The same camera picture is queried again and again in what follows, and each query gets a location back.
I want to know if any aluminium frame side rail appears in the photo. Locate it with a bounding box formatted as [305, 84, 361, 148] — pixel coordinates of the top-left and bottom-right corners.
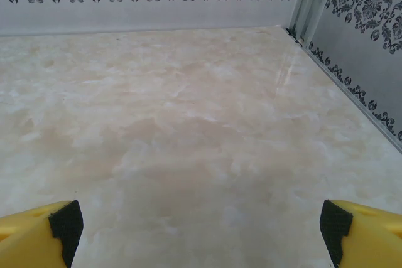
[284, 26, 402, 154]

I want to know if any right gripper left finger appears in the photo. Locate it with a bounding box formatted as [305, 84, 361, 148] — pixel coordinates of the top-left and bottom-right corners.
[0, 200, 84, 268]

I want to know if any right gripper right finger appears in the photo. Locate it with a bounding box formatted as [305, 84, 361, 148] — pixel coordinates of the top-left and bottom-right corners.
[319, 199, 402, 268]

